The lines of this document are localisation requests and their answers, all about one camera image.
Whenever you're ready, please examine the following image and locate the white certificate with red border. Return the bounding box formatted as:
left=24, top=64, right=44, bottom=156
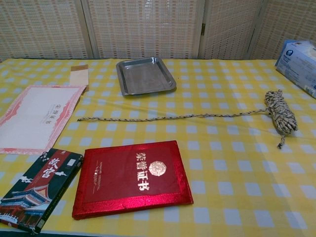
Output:
left=0, top=85, right=87, bottom=155

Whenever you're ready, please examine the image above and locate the yellow white checked tablecloth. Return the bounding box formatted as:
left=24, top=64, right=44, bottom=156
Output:
left=0, top=58, right=316, bottom=237

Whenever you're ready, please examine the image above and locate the woven folding screen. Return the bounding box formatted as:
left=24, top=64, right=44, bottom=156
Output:
left=0, top=0, right=316, bottom=62

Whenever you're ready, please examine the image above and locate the red certificate folder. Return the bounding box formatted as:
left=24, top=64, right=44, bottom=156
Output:
left=72, top=140, right=194, bottom=221

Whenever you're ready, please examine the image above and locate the blue white tissue pack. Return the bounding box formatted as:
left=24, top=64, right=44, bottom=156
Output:
left=275, top=39, right=316, bottom=98

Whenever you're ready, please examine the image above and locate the rectangular steel tray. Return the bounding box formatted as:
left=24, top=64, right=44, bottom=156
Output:
left=116, top=57, right=177, bottom=97

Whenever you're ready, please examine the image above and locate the speckled braided rope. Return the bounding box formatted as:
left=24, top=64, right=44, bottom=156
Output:
left=77, top=89, right=298, bottom=150

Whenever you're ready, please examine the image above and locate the dark palace print book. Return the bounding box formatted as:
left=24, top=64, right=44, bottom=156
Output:
left=0, top=148, right=83, bottom=235

